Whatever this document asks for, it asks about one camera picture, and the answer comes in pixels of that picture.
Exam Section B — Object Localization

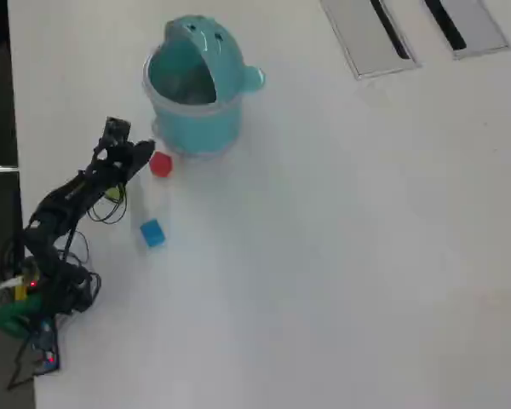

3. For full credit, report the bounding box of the green table clamp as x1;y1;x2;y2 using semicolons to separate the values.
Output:
0;293;43;340

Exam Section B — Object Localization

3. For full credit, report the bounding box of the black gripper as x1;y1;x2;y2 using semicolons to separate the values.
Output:
91;139;156;184

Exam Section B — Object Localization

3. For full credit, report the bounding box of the blue lego block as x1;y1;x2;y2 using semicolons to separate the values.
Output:
139;217;167;248

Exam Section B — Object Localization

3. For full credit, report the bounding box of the silver desk cable grommet plate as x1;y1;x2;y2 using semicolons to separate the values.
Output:
416;0;511;60
319;0;422;82

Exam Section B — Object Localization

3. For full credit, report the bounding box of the teal whale-shaped bin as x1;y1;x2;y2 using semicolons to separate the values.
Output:
142;14;267;158

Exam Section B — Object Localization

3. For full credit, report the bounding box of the long black power cable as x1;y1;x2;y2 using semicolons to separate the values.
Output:
6;323;60;391

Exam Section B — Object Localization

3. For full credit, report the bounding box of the red lego block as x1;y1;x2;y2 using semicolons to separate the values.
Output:
148;152;174;178

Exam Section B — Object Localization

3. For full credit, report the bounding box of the blue circuit board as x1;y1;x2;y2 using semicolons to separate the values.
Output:
29;317;61;376

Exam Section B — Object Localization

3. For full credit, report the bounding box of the white flat cable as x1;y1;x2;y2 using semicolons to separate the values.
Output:
0;275;26;306

